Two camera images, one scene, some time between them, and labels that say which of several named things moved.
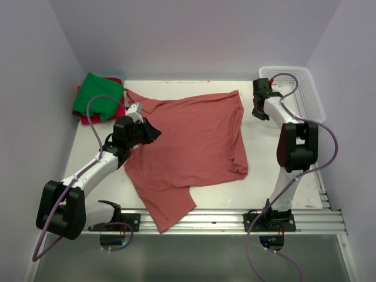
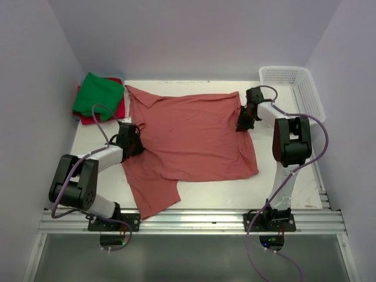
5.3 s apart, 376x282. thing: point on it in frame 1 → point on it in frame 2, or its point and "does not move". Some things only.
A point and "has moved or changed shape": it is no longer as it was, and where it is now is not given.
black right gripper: x=256 y=113 → x=242 y=126
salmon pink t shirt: x=202 y=140 has moved or changed shape
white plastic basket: x=298 y=90 does not move
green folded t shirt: x=98 y=94 does not move
